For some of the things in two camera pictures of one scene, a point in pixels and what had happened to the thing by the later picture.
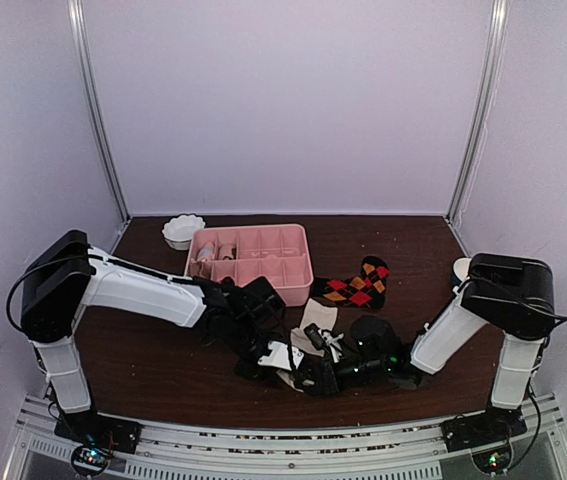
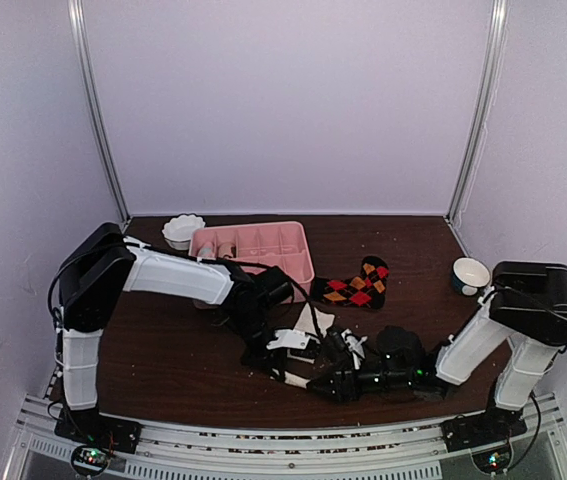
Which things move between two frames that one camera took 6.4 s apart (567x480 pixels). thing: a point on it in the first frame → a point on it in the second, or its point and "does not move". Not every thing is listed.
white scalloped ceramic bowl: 179,231 does not move
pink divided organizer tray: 280,253 does not move
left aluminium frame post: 96,102 does not move
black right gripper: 331,384 → 341,377
